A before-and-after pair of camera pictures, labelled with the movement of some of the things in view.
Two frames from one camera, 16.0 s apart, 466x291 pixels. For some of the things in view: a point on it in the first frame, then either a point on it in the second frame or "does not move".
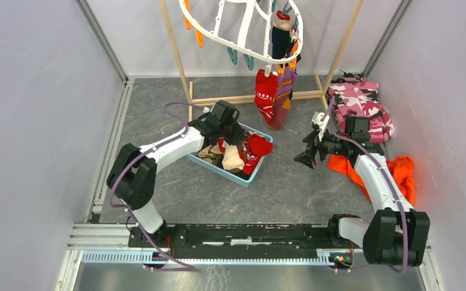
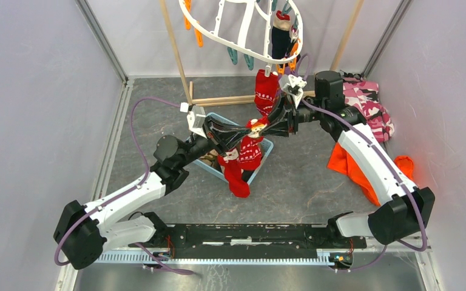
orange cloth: x=401 y=165 does not move
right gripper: x=307 y=156 to x=276 y=123
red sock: x=256 y=146 to x=232 y=168
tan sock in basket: x=209 y=153 does not move
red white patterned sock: x=265 y=93 does not move
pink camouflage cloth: x=361 y=99 does not move
